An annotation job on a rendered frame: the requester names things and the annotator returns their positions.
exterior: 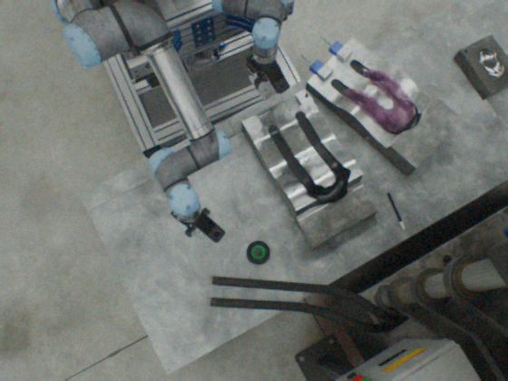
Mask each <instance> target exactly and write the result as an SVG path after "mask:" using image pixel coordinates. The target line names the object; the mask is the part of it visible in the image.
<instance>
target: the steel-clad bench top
mask: <svg viewBox="0 0 508 381"><path fill-rule="evenodd" d="M488 34H492V35H493V38H494V39H495V41H497V42H498V44H499V45H500V47H501V48H503V50H504V51H505V53H506V55H507V56H508V0H462V1H460V2H457V3H455V4H453V5H451V6H449V7H446V8H445V9H443V10H441V11H440V12H437V13H435V14H434V15H431V16H429V17H427V18H425V19H423V20H422V21H420V22H418V23H415V24H412V25H410V26H409V27H407V28H404V29H403V30H401V31H400V32H398V33H396V34H392V35H390V36H389V37H387V38H386V39H384V40H381V41H379V42H377V43H375V44H373V45H371V46H368V47H367V49H368V50H369V51H370V52H371V53H372V54H375V55H376V56H377V57H379V58H381V59H383V60H385V61H387V62H390V63H391V64H395V65H397V66H398V67H399V68H400V69H401V70H402V71H403V72H404V73H406V74H407V75H408V77H409V78H410V79H411V80H412V81H413V82H414V83H415V85H416V86H417V87H418V88H419V89H421V90H422V91H423V92H424V94H425V95H427V96H428V97H429V98H431V99H433V98H435V97H437V98H438V99H440V100H442V101H443V102H444V103H445V104H446V105H447V106H448V107H450V108H452V110H453V111H454V112H456V113H457V114H458V115H459V116H461V117H462V119H461V120H460V121H459V123H457V124H456V125H455V126H454V128H453V129H452V130H451V131H450V132H449V133H447V134H446V136H445V138H444V139H442V140H441V141H440V143H439V144H438V145H437V146H436V147H435V148H434V150H433V151H432V152H431V153H430V154H429V155H427V157H426V159H425V160H424V161H423V162H422V163H420V165H419V166H418V167H417V169H416V170H414V171H413V172H412V173H411V174H410V175H409V176H408V177H406V175H405V174H403V173H402V172H401V171H400V170H399V169H398V168H397V167H396V166H395V165H394V164H393V163H392V162H390V161H389V160H388V159H387V158H385V157H384V156H383V155H382V153H380V152H378V151H377V150H376V149H375V148H374V147H373V146H372V145H371V144H369V143H368V142H365V141H364V138H363V137H362V136H360V135H358V134H357V132H356V131H354V130H353V129H352V128H351V127H350V126H348V125H347V124H346V123H345V122H344V121H343V120H341V119H340V117H338V116H337V115H335V114H334V113H333V112H332V111H331V109H329V108H327V107H326V105H325V104H323V103H322V102H321V101H320V100H319V99H317V98H316V97H315V96H314V95H313V93H311V92H310V91H309V90H307V89H306V84H307V82H308V81H309V80H310V79H311V78H312V76H313V75H314V74H312V75H311V76H309V77H308V78H306V79H304V80H303V81H301V82H297V83H295V84H293V85H291V86H290V87H289V89H288V90H286V91H285V92H283V93H276V94H274V95H273V96H271V97H270V98H268V99H267V100H266V101H265V100H262V101H260V102H259V103H256V104H254V105H252V106H250V107H249V108H247V109H245V110H243V111H241V112H239V113H237V114H235V115H232V116H230V117H229V118H228V119H225V120H223V121H222V122H219V123H217V124H214V125H213V127H214V128H215V130H216V131H217V130H222V132H223V133H224V134H225V135H226V137H227V139H228V141H229V143H230V146H231V152H230V153H229V154H228V155H227V156H225V157H223V158H222V159H221V160H220V161H215V162H213V163H212V164H210V165H208V166H206V167H204V169H202V170H200V171H195V172H194V173H193V174H192V175H190V176H188V177H187V178H188V180H189V181H190V184H191V186H192V188H193V189H195V191H196V192H197V194H198V197H199V201H200V205H201V207H202V209H204V208H208V209H209V210H210V217H211V218H212V219H213V221H214V222H215V223H216V224H218V225H219V226H221V227H222V229H223V230H224V231H225V235H223V236H222V239H221V240H220V242H219V243H215V242H214V241H212V240H211V239H210V238H208V237H207V236H206V235H205V236H204V239H200V238H199V237H198V236H197V235H195V236H193V237H188V236H187V235H186V234H185V231H186V230H185V229H184V228H183V227H181V226H180V225H179V223H180V222H179V221H177V220H176V219H175V218H173V217H172V215H171V212H172V209H171V207H170V205H169V201H168V199H167V198H166V196H165V194H164V192H163V190H162V188H161V186H160V184H159V182H158V180H157V179H156V177H155V176H154V175H153V172H152V170H151V165H150V164H149V160H150V159H148V160H146V161H144V162H140V163H138V164H137V165H135V166H134V167H132V168H130V169H129V170H127V171H123V172H121V173H120V174H118V175H116V176H114V177H112V178H111V179H109V180H106V181H104V182H102V183H100V184H99V185H97V186H96V187H94V188H92V189H89V190H87V191H85V192H83V193H82V194H80V197H81V198H82V200H83V205H84V206H85V208H86V209H87V211H88V214H89V215H90V217H91V221H92V223H93V225H94V227H95V228H96V230H97V231H98V235H99V237H100V239H101V240H102V243H103V245H104V247H105V248H106V251H107V254H108V256H109V257H110V259H111V261H112V264H113V265H114V266H115V271H116V273H117V274H118V276H119V278H120V280H121V282H122V284H123V285H124V289H125V290H126V292H127V294H128V297H129V298H130V300H131V302H132V304H133V307H134V309H135V311H136V313H137V314H138V316H139V318H140V320H141V322H142V325H143V328H144V329H145V331H146V333H147V335H148V337H149V338H150V340H151V342H152V345H153V347H154V349H155V352H156V353H157V355H158V357H159V359H160V360H161V362H162V365H163V367H164V369H165V371H166V373H167V374H170V373H172V372H174V371H176V370H178V368H180V367H184V366H186V365H187V364H189V363H190V362H191V361H194V360H195V359H197V358H199V357H201V356H202V355H205V354H207V353H209V352H210V351H211V350H212V349H214V348H217V347H219V346H221V345H222V344H224V343H225V342H227V341H230V340H232V339H233V338H234V337H236V336H238V335H241V334H242V333H244V332H245V331H247V330H249V329H250V328H251V327H255V326H256V325H258V324H259V323H261V322H262V321H264V320H266V319H268V318H271V317H273V316H274V315H276V314H277V313H279V311H278V310H264V309H250V308H221V307H208V306H207V299H208V298H238V299H254V300H269V301H285V302H299V301H300V300H302V299H303V298H305V297H307V296H308V295H312V294H313V293H304V292H295V291H285V290H275V289H264V288H234V287H224V286H215V285H210V282H209V280H210V276H213V277H224V278H245V279H266V280H277V281H287V282H298V283H308V284H319V285H329V284H330V283H331V282H333V281H335V280H337V279H338V278H340V277H343V276H345V275H346V274H347V273H348V272H350V271H352V270H353V269H355V268H358V267H360V266H362V265H364V263H366V262H368V261H369V260H371V259H374V258H375V257H377V256H379V255H380V254H381V253H383V252H385V251H387V250H388V249H391V248H393V247H394V246H396V245H397V244H398V243H400V242H402V241H404V239H409V238H410V237H412V236H413V235H415V234H416V233H417V232H419V231H420V230H424V229H426V227H428V226H430V225H432V224H433V223H434V222H436V221H439V220H440V219H442V218H443V217H445V216H447V215H448V214H449V213H451V212H454V211H455V210H458V209H460V208H461V207H462V206H464V205H465V204H467V203H469V202H471V201H472V200H474V199H476V198H477V197H479V196H482V195H483V194H485V193H486V192H487V191H489V190H491V189H492V188H495V187H497V186H498V185H499V184H501V183H503V182H504V181H508V87H506V88H505V89H504V90H501V91H499V92H498V93H496V94H494V95H493V96H489V97H488V98H487V99H485V100H483V99H482V98H481V96H480V95H479V94H478V93H477V92H476V90H475V88H474V87H473V86H472V85H471V83H470V82H469V81H468V79H467V77H466V76H465V75H464V73H463V71H461V68H460V67H459V65H458V64H457V63H456V62H455V61H454V57H455V56H456V55H457V54H458V53H459V50H460V49H461V50H462V49H464V48H465V47H466V46H467V45H469V44H473V43H475V42H476V41H478V40H480V39H482V38H484V37H486V36H487V35H488ZM303 90H307V92H308V94H309V95H310V97H311V99H313V102H314V104H315V105H316V106H317V108H318V110H319V111H320V113H321V114H322V116H323V118H324V120H325V122H326V123H327V125H328V126H329V128H330V130H331V131H332V134H334V136H335V137H336V138H337V140H338V141H339V142H340V143H341V145H342V146H343V147H344V148H345V149H346V150H347V151H348V152H349V154H350V155H351V156H352V157H353V158H354V160H355V161H356V162H357V164H358V167H359V169H360V170H361V171H362V172H363V176H362V179H361V182H362V185H363V186H364V188H365V189H366V192H367V194H368V196H369V197H370V198H371V199H372V201H373V202H374V203H375V206H376V208H377V209H378V212H377V213H376V214H375V215H373V216H371V217H369V218H367V219H366V220H364V221H362V222H360V223H358V224H357V225H355V226H353V227H352V228H350V229H349V230H346V231H345V232H343V233H341V234H338V235H337V236H335V237H334V238H332V239H331V240H329V241H327V242H325V243H323V244H321V245H319V246H317V247H316V248H314V249H312V250H311V248H310V246H309V245H308V244H307V242H306V241H305V237H304V235H302V233H301V231H300V230H299V228H298V226H297V223H296V222H295V221H294V219H293V217H292V216H291V215H290V213H289V211H288V208H287V206H286V205H285V203H284V201H283V200H282V199H281V198H280V196H279V195H278V194H276V195H275V194H274V191H276V188H275V186H274V185H273V183H272V181H271V180H270V179H269V176H268V174H267V172H266V171H265V170H264V168H263V166H262V165H261V163H260V161H259V158H258V156H257V154H256V153H255V152H254V151H253V150H252V148H251V146H250V143H249V141H248V140H247V138H246V136H245V134H244V133H243V132H242V126H241V122H243V121H245V120H247V119H248V118H250V117H251V116H253V115H260V114H261V113H263V112H265V111H267V110H268V109H269V107H272V106H274V105H276V104H278V103H280V102H282V101H284V102H285V101H286V100H287V99H289V98H293V97H295V95H296V94H297V93H299V92H301V91H303ZM231 125H232V126H231ZM389 192H390V196H391V198H392V200H393V202H394V204H395V205H396V208H397V212H398V214H399V216H400V218H401V220H402V221H403V223H404V224H405V229H404V230H403V229H402V226H401V224H400V223H399V221H398V218H397V215H396V213H395V210H394V208H393V206H392V205H391V203H390V199H389V198H388V196H387V193H389ZM257 240H259V241H263V242H265V243H266V244H268V245H269V260H268V262H265V263H264V264H262V265H254V264H252V263H251V262H249V260H248V257H247V248H248V246H249V244H250V243H252V242H254V241H257Z"/></svg>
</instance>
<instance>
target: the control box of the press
mask: <svg viewBox="0 0 508 381"><path fill-rule="evenodd" d="M295 360H296V362H297V363H298V365H299V367H300V370H301V372H302V373H303V375H304V376H305V378H306V379H307V381H481V379H479V376H478V375H477V374H476V373H475V371H474V368H473V367H472V365H471V363H470V361H469V360H468V358H467V357H466V356H465V353H464V351H463V350H462V349H461V348H460V345H456V344H455V343H454V341H453V340H452V339H449V338H443V340H431V339H418V337H411V338H409V339H402V340H401V341H399V342H397V343H396V344H394V345H393V346H392V347H390V348H387V349H386V350H385V351H383V352H381V353H380V354H379V355H377V356H376V357H372V358H371V359H369V360H368V361H366V362H365V363H364V364H363V365H360V366H357V367H355V366H352V365H351V363H350V362H349V360H348V357H347V355H346V353H345V352H344V351H343V349H342V346H340V344H339V342H338V340H337V339H336V337H335V335H329V336H327V337H326V338H324V339H323V340H319V341H318V342H317V343H316V344H314V345H313V346H311V347H308V348H306V349H304V350H303V351H301V352H300V353H299V354H297V355H295Z"/></svg>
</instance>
